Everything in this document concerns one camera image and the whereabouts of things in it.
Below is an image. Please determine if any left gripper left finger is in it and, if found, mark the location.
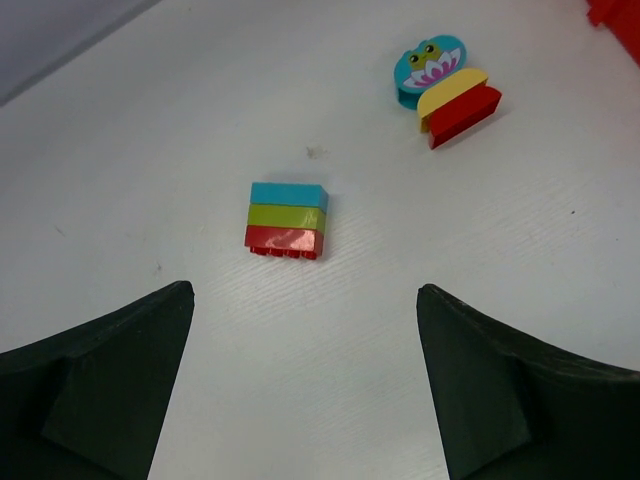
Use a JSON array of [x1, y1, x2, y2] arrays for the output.
[[1, 281, 194, 479]]

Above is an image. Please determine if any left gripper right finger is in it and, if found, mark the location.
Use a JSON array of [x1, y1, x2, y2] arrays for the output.
[[417, 284, 639, 479]]

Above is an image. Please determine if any large red lego brick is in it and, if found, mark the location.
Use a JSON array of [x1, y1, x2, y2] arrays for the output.
[[244, 225, 324, 260]]

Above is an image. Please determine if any large blue lego brick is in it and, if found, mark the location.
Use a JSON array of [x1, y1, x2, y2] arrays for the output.
[[250, 182, 329, 213]]

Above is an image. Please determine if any large green lego brick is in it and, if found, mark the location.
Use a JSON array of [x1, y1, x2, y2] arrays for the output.
[[247, 204, 326, 234]]

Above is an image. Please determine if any yellow curved lego brick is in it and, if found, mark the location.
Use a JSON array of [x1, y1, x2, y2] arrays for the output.
[[417, 67, 489, 133]]

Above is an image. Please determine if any blue frog lego brick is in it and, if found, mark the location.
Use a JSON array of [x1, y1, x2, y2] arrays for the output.
[[393, 35, 467, 110]]

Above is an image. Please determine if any red four-compartment tray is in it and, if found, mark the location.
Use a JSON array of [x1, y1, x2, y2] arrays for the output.
[[587, 0, 640, 64]]

